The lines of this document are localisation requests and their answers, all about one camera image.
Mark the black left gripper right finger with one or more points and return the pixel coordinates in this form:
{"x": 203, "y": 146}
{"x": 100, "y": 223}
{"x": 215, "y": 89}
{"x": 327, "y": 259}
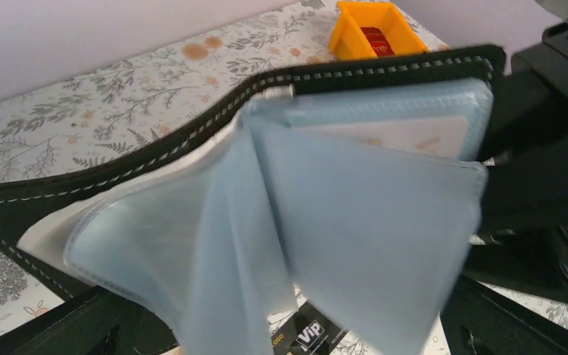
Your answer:
{"x": 479, "y": 320}

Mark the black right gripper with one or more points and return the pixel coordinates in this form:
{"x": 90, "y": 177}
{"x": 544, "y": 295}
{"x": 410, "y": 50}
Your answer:
{"x": 525, "y": 205}

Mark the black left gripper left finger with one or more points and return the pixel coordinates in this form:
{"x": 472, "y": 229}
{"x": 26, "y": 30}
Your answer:
{"x": 95, "y": 322}

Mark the dark VIP credit card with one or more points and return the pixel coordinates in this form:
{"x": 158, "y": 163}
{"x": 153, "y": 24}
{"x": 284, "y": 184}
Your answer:
{"x": 306, "y": 332}

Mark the red VIP card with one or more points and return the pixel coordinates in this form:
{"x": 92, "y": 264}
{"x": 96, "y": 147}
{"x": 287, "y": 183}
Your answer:
{"x": 377, "y": 41}

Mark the orange plastic bin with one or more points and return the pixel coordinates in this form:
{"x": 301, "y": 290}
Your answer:
{"x": 347, "y": 41}

